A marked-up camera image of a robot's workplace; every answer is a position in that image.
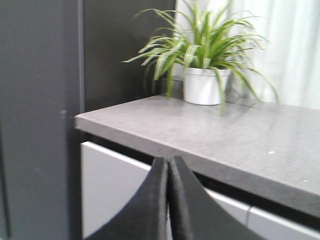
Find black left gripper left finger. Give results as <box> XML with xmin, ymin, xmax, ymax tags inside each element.
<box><xmin>87</xmin><ymin>157</ymin><xmax>168</xmax><ymax>240</ymax></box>

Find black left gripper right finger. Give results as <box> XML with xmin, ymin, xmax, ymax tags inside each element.
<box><xmin>168</xmin><ymin>156</ymin><xmax>262</xmax><ymax>240</ymax></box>

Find grey kitchen cabinet fronts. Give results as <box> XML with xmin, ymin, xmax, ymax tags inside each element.
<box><xmin>81</xmin><ymin>141</ymin><xmax>320</xmax><ymax>240</ymax></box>

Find white plant pot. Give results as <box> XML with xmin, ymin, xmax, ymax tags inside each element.
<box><xmin>183</xmin><ymin>67</ymin><xmax>231</xmax><ymax>106</ymax></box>

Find green spider plant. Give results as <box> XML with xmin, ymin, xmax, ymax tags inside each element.
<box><xmin>137</xmin><ymin>1</ymin><xmax>265</xmax><ymax>115</ymax></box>

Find tall black cabinet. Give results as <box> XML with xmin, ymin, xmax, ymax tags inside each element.
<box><xmin>0</xmin><ymin>0</ymin><xmax>176</xmax><ymax>240</ymax></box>

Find white pleated curtain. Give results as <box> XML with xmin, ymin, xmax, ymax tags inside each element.
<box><xmin>174</xmin><ymin>0</ymin><xmax>320</xmax><ymax>111</ymax></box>

